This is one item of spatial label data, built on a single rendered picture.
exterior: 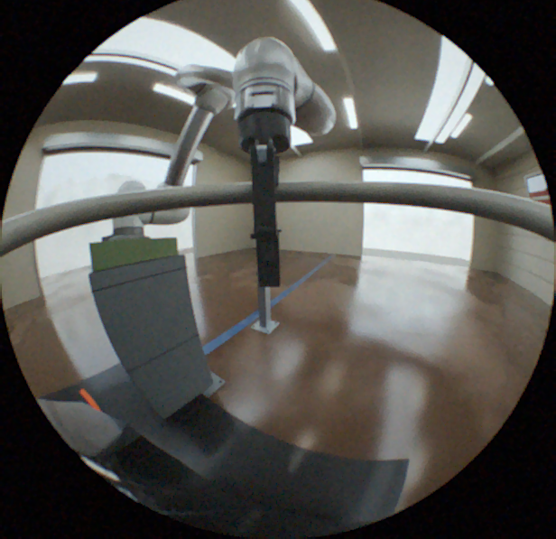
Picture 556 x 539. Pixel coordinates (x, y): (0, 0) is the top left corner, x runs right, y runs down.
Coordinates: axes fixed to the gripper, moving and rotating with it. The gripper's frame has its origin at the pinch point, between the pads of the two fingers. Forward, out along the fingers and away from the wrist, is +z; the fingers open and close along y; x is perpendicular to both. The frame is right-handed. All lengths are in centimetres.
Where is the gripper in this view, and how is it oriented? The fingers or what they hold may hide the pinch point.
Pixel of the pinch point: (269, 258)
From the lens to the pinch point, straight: 24.1
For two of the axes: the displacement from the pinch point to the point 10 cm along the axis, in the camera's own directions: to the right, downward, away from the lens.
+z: 0.3, 9.6, 2.7
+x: 10.0, -0.3, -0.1
